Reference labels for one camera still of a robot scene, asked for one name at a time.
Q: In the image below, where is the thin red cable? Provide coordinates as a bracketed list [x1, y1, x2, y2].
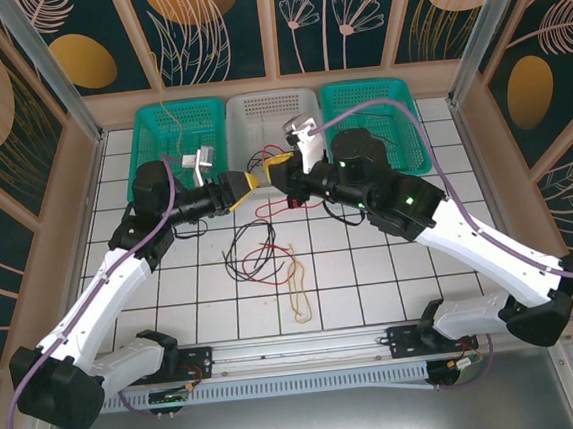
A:
[352, 105, 405, 151]
[240, 240, 297, 288]
[248, 140, 318, 220]

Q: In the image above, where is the white perforated plastic basket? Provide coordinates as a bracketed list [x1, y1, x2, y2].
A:
[223, 86, 330, 201]

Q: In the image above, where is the teal perforated plastic basket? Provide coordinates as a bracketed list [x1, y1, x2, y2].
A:
[317, 74, 435, 185]
[119, 96, 235, 204]

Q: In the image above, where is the small controller board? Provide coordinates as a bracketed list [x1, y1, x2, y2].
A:
[447, 354, 485, 374]
[147, 387, 191, 406]

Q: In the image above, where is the grey metal sheet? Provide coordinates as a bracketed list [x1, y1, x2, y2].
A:
[28, 344, 573, 429]

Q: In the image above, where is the thin black left wrist cable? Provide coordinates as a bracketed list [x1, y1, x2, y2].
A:
[170, 216, 211, 243]

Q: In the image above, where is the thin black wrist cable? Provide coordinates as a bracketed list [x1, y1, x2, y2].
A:
[324, 200, 367, 231]
[170, 216, 211, 243]

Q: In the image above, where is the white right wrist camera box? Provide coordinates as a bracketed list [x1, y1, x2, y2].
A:
[280, 112, 328, 176]

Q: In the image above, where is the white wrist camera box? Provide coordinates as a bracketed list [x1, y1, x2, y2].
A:
[280, 112, 328, 176]
[179, 144, 218, 189]

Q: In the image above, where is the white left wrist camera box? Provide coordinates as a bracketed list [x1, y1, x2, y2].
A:
[179, 144, 218, 189]

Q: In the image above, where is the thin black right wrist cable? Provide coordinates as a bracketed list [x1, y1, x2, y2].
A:
[324, 200, 367, 231]

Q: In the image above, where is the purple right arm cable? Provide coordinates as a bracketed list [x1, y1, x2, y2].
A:
[309, 81, 573, 403]

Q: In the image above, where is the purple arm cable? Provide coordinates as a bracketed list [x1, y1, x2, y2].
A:
[0, 149, 221, 429]
[309, 81, 573, 403]

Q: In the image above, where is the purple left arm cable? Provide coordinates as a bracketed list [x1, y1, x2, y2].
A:
[0, 149, 221, 429]

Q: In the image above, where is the aluminium mounting rail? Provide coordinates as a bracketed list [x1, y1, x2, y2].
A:
[27, 306, 569, 396]

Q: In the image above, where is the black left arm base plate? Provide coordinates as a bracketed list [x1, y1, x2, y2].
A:
[121, 344, 217, 388]

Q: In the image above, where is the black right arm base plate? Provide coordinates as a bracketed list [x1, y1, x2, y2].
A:
[376, 317, 480, 362]

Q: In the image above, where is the grey slotted cable duct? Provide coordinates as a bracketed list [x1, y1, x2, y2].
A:
[98, 359, 436, 420]

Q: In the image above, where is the aluminium frame post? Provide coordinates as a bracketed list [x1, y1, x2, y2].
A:
[439, 0, 558, 108]
[0, 0, 107, 153]

